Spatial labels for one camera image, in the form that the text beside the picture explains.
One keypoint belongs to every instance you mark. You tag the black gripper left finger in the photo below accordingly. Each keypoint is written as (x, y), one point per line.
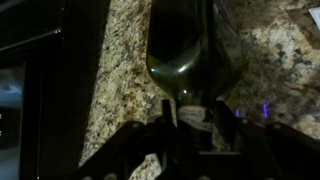
(125, 150)

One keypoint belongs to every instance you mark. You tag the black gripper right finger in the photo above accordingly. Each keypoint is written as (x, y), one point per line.
(273, 152)

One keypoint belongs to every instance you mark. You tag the dark green glass bottle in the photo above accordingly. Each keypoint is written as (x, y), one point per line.
(185, 60)

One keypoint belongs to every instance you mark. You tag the black stove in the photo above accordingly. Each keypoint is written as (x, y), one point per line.
(49, 55)

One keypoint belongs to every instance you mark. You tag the white warning tag label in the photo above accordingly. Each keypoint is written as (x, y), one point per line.
(315, 13)

